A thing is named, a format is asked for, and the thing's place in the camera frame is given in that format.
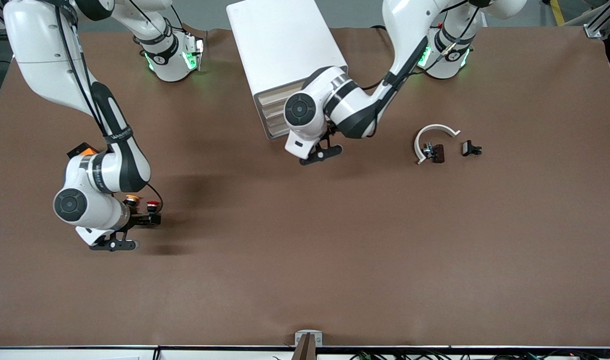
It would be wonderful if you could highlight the white half-round pipe clamp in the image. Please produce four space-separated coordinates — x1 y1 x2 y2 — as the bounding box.
414 123 461 166

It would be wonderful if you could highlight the white plastic drawer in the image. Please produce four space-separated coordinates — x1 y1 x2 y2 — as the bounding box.
261 97 288 118
267 120 290 140
264 107 287 129
257 85 300 107

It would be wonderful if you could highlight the grey metal bracket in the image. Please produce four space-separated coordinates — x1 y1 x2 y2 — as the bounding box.
295 330 323 347

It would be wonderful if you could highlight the aluminium frame post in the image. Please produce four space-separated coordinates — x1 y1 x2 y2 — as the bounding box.
584 0 610 39

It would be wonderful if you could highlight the white drawer cabinet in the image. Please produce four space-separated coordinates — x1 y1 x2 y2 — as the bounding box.
226 0 349 141

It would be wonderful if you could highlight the orange box with hole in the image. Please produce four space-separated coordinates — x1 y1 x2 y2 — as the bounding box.
67 142 99 159

